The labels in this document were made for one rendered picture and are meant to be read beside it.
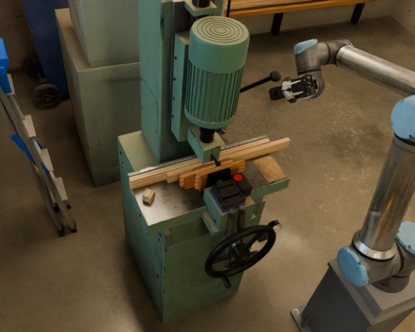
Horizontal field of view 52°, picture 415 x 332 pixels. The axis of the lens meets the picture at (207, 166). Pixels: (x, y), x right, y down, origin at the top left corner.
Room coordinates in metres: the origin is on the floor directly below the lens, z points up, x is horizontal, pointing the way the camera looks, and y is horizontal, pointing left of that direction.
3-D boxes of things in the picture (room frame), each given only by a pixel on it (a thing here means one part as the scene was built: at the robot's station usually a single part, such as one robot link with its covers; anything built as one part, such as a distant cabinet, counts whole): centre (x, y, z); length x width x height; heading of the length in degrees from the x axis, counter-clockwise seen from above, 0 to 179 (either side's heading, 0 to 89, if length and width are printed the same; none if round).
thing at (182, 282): (1.22, 0.08, 0.36); 0.58 x 0.45 x 0.71; 32
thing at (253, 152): (1.19, -0.09, 0.92); 0.55 x 0.02 x 0.04; 122
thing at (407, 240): (0.95, -0.78, 0.81); 0.17 x 0.15 x 0.18; 118
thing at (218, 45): (1.12, 0.02, 1.35); 0.18 x 0.18 x 0.31
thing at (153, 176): (1.14, 0.02, 0.93); 0.60 x 0.02 x 0.05; 122
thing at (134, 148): (1.23, 0.08, 0.76); 0.57 x 0.45 x 0.09; 32
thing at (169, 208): (1.04, -0.05, 0.87); 0.61 x 0.30 x 0.06; 122
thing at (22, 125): (1.38, 0.87, 0.58); 0.27 x 0.25 x 1.16; 120
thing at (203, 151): (1.14, 0.03, 1.03); 0.14 x 0.07 x 0.09; 32
